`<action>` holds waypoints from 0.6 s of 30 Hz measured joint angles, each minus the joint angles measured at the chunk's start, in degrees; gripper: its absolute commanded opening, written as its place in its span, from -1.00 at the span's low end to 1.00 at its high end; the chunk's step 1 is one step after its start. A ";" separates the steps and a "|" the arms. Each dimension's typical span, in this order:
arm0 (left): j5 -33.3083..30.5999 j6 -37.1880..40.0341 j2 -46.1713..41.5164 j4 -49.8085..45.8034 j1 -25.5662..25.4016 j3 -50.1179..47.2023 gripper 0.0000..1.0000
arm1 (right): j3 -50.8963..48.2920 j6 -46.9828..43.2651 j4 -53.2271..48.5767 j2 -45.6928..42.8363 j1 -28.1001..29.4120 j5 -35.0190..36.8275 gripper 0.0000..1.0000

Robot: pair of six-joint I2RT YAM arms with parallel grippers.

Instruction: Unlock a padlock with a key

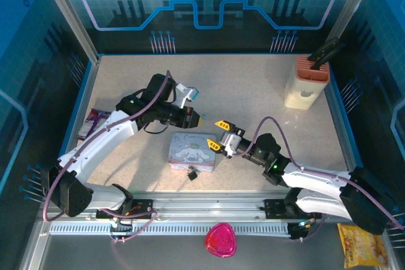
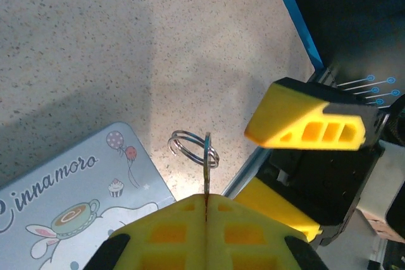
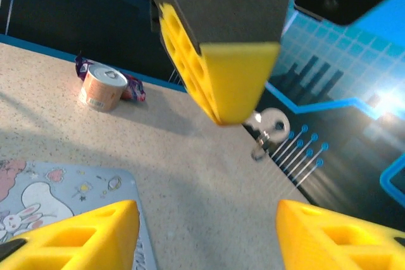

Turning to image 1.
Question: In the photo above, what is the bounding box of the pastel cartoon tin box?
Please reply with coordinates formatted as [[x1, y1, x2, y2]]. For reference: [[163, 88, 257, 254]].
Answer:
[[167, 132, 220, 173]]

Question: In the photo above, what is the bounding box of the cream pink knife block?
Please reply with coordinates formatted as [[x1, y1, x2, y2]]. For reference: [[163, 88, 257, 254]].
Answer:
[[283, 55, 331, 111]]

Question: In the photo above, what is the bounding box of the purple snack packet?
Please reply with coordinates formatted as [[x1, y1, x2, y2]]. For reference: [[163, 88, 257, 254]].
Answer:
[[77, 108, 112, 140]]

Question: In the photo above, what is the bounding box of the pink translucent bowl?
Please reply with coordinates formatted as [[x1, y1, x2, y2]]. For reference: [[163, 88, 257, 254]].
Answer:
[[204, 222, 238, 259]]

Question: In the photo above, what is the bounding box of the yellow snack bag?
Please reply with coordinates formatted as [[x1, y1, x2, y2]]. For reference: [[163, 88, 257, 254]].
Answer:
[[336, 223, 389, 269]]

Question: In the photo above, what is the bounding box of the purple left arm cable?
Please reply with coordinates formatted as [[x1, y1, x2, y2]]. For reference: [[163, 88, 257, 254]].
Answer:
[[42, 70, 175, 243]]

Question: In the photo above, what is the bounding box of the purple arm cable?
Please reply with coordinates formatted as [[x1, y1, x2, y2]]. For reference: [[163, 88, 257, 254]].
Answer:
[[240, 116, 405, 243], [42, 70, 175, 243]]

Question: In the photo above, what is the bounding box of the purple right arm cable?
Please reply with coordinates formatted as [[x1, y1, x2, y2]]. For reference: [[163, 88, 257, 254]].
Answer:
[[240, 116, 405, 243]]

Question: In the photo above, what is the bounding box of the thin black camera cable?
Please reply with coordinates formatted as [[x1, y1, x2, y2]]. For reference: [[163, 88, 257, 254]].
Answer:
[[142, 121, 169, 135]]

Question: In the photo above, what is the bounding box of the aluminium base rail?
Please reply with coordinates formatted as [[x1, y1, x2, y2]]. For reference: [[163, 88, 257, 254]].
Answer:
[[39, 190, 379, 224]]

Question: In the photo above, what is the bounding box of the white slotted cable duct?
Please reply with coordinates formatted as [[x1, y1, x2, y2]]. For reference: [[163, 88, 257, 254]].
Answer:
[[49, 221, 292, 236]]

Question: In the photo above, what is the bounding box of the black handled knife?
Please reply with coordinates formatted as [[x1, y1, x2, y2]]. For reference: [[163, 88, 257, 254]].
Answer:
[[308, 37, 340, 61], [311, 43, 346, 71]]

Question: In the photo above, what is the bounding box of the aluminium frame post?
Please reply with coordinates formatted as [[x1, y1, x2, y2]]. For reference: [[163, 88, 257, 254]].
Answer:
[[327, 0, 382, 44], [35, 0, 101, 64]]

